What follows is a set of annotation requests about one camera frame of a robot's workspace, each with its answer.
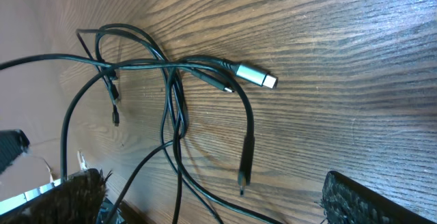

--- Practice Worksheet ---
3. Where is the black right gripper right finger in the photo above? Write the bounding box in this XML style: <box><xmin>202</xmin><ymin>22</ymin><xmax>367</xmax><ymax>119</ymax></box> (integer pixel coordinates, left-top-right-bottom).
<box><xmin>321</xmin><ymin>171</ymin><xmax>434</xmax><ymax>224</ymax></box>

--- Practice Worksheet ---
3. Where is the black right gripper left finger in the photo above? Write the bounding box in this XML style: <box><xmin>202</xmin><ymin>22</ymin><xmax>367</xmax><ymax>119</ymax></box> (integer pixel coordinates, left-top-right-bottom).
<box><xmin>1</xmin><ymin>169</ymin><xmax>111</xmax><ymax>224</ymax></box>

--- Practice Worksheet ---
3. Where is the black USB cable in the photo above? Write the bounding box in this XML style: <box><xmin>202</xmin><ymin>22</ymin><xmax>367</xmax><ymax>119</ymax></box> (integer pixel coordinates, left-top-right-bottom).
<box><xmin>0</xmin><ymin>53</ymin><xmax>284</xmax><ymax>224</ymax></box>

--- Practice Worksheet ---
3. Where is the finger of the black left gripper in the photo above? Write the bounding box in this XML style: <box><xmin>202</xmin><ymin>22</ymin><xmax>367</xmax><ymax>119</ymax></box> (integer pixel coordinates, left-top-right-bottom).
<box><xmin>0</xmin><ymin>129</ymin><xmax>30</xmax><ymax>173</ymax></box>

